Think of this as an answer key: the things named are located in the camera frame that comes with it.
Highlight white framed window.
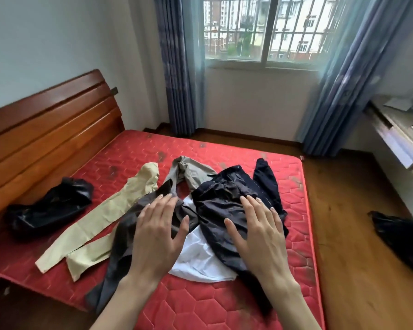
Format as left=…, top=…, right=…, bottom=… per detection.
left=202, top=0, right=343, bottom=70

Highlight white garment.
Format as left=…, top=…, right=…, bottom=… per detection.
left=168, top=197, right=238, bottom=283

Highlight person's right forearm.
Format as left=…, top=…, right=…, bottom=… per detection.
left=262, top=274, right=323, bottom=330

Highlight red quilted mattress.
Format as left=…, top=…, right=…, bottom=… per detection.
left=0, top=129, right=326, bottom=330

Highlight metal window security grille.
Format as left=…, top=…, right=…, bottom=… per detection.
left=204, top=0, right=341, bottom=62

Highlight wide blue curtain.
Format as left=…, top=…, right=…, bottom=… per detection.
left=296, top=0, right=413, bottom=157

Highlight person's left hand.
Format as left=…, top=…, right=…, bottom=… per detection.
left=129, top=194, right=190, bottom=282

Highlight person's left forearm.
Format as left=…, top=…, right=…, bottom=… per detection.
left=89, top=275, right=162, bottom=330

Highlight black plastic bag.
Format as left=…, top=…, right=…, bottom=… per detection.
left=4, top=177, right=94, bottom=240

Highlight grey paper sheet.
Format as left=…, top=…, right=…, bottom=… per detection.
left=383, top=97, right=413, bottom=112

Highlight narrow blue curtain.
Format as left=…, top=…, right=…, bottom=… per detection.
left=153, top=0, right=207, bottom=137

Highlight dark grey trousers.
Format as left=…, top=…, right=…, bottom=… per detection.
left=85, top=179, right=201, bottom=316

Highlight white desk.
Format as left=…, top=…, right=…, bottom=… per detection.
left=364, top=95, right=413, bottom=180

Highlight beige trousers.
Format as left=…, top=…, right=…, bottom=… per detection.
left=35, top=162, right=160, bottom=282

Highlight person's right hand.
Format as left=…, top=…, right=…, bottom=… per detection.
left=224, top=195, right=297, bottom=291

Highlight brown wooden headboard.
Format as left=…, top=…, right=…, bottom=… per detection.
left=0, top=69, right=125, bottom=246

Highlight khaki grey garment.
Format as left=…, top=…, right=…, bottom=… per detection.
left=165, top=155, right=218, bottom=195

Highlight dark navy jacket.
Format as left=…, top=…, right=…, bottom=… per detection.
left=191, top=157, right=290, bottom=316

